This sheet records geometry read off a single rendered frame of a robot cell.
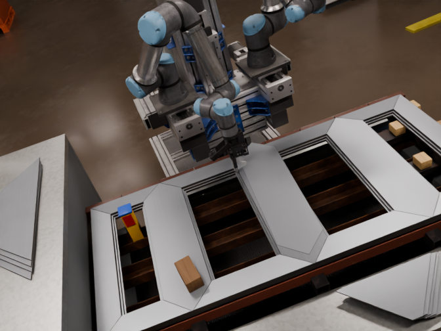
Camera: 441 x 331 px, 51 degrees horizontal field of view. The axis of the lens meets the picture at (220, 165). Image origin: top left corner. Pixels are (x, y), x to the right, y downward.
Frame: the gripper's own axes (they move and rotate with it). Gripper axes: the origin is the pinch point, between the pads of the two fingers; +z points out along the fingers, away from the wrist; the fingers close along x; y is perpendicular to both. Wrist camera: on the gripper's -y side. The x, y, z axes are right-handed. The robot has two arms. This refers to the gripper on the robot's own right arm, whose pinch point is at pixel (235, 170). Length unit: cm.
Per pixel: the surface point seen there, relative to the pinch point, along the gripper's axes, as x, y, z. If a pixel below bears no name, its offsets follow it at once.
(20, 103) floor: 362, -176, 86
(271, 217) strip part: -34.5, 4.3, 0.7
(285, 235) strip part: -45.7, 6.0, 0.7
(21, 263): -34, -86, -21
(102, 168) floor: 173, -88, 86
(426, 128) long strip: -18, 82, 0
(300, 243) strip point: -52, 9, 1
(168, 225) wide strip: -17.8, -35.2, 0.9
